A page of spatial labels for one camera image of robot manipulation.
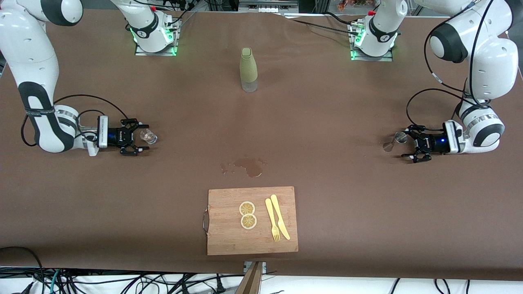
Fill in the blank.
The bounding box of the metal measuring cup jigger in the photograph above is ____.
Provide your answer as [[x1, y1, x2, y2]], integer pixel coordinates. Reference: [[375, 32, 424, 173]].
[[383, 131, 408, 153]]

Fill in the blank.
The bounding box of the brown table cover sheet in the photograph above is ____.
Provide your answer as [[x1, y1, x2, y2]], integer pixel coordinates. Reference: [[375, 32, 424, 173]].
[[0, 7, 523, 282]]

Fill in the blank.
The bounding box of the green sleeved glass bottle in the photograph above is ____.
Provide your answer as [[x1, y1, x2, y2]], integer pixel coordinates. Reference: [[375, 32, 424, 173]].
[[239, 47, 259, 93]]

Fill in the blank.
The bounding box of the wooden cutting board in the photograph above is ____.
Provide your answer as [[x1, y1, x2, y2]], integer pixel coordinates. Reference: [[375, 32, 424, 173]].
[[203, 186, 299, 256]]

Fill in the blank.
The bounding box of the yellow plastic knife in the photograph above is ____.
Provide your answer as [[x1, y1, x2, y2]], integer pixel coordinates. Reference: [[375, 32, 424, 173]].
[[270, 194, 291, 241]]

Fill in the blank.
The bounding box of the yellow plastic fork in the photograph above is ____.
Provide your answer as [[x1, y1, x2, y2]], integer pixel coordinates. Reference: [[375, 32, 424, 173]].
[[265, 198, 281, 242]]

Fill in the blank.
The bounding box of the white power strip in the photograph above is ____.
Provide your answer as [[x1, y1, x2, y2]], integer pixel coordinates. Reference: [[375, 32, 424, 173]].
[[238, 0, 299, 13]]

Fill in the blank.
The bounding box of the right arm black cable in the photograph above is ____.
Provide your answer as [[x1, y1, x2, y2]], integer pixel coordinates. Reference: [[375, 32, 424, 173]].
[[20, 94, 132, 148]]

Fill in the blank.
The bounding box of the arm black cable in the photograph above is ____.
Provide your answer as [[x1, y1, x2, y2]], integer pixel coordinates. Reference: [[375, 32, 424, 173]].
[[20, 94, 132, 148], [405, 0, 497, 136]]

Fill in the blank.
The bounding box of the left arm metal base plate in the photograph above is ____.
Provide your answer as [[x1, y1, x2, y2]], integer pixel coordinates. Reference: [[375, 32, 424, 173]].
[[349, 21, 394, 62]]

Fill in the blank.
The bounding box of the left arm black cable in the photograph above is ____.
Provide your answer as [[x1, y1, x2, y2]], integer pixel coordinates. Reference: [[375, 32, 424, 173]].
[[405, 0, 497, 136]]

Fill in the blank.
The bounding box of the black looped floor cable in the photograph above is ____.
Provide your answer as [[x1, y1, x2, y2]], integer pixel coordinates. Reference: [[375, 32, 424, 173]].
[[0, 246, 46, 294]]

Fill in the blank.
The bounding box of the black cable on table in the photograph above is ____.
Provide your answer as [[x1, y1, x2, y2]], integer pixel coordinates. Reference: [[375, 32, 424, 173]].
[[284, 11, 368, 36]]

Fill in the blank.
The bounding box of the teal cable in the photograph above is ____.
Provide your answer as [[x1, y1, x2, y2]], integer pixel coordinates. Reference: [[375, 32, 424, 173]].
[[48, 270, 63, 294]]

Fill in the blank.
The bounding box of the black cable with plug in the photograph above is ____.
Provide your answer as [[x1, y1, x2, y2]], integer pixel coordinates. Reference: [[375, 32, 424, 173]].
[[210, 274, 228, 294]]

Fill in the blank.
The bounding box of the metal bracket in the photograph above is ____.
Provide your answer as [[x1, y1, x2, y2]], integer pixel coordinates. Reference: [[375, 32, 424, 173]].
[[244, 261, 267, 275]]

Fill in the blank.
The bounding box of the wooden post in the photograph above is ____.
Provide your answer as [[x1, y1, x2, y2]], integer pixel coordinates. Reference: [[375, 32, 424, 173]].
[[235, 261, 264, 294]]

